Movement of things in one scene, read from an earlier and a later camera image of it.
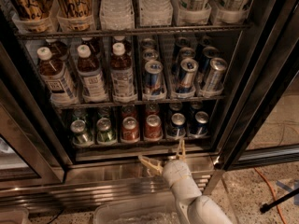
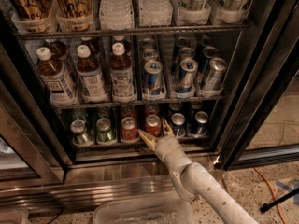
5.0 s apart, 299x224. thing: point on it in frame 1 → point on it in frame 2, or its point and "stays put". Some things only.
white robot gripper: [175, 171] → [165, 146]
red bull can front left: [154, 88] stays put
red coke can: [153, 130] stays put
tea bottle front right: [121, 76] stays put
